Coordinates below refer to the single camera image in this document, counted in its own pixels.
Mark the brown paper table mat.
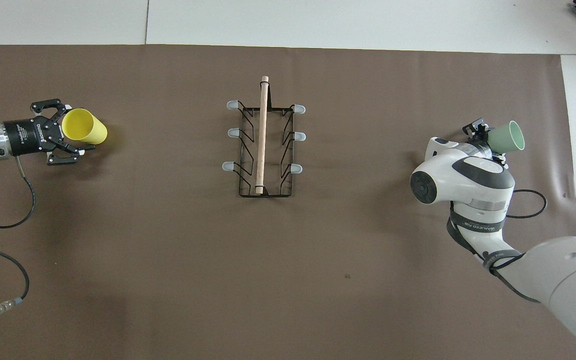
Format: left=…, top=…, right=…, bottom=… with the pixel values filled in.
left=0, top=44, right=576, bottom=360

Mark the pale green plastic cup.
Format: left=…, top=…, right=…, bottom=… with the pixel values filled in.
left=487, top=120, right=525, bottom=154

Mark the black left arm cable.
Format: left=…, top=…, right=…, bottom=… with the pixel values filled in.
left=0, top=155, right=37, bottom=324

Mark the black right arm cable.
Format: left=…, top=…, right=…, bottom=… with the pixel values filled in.
left=446, top=189, right=548, bottom=304

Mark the black wire cup rack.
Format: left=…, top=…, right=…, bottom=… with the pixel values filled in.
left=222, top=75, right=307, bottom=198

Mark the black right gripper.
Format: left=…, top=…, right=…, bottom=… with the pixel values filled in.
left=462, top=118, right=509, bottom=166

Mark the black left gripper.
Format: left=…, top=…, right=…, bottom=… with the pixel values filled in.
left=4, top=98, right=87, bottom=166

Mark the yellow plastic cup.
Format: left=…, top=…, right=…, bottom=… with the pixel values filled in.
left=62, top=108, right=108, bottom=146

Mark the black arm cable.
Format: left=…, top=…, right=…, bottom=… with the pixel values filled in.
left=446, top=189, right=548, bottom=304
left=0, top=155, right=37, bottom=324

